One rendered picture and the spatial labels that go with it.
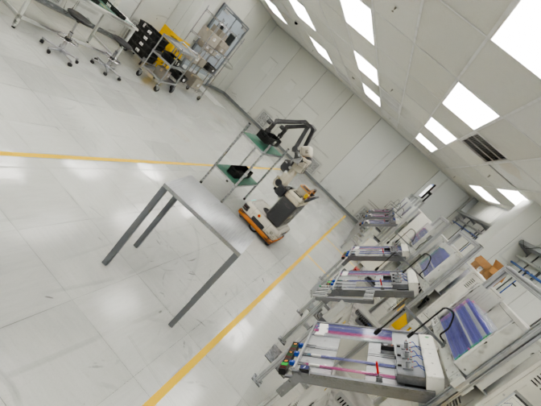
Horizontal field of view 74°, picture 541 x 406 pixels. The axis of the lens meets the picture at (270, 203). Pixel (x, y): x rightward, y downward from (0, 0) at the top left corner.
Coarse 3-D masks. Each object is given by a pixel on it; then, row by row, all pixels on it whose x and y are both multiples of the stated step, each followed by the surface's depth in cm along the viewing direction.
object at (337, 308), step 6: (342, 300) 295; (336, 306) 296; (342, 306) 295; (330, 312) 298; (336, 312) 297; (324, 318) 300; (330, 318) 298; (300, 336) 311; (270, 348) 323; (276, 348) 329; (270, 354) 316; (276, 354) 322; (270, 360) 310
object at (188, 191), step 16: (192, 176) 280; (160, 192) 240; (176, 192) 240; (192, 192) 258; (208, 192) 278; (144, 208) 245; (192, 208) 239; (208, 208) 256; (224, 208) 276; (208, 224) 238; (224, 224) 254; (240, 224) 275; (224, 240) 238; (240, 240) 253; (112, 256) 257; (208, 288) 247; (192, 304) 252; (176, 320) 257
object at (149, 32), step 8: (136, 32) 757; (144, 32) 750; (152, 32) 745; (136, 40) 758; (144, 40) 754; (152, 40) 747; (136, 48) 760; (144, 48) 756; (160, 48) 774; (144, 56) 758; (152, 56) 773; (152, 64) 789
